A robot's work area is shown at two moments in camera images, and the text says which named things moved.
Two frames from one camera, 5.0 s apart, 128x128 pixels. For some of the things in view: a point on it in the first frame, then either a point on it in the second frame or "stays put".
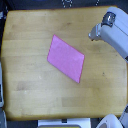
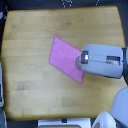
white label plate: (81, 122) stays put
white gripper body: (97, 32) → (103, 60)
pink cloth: (66, 58) stays put
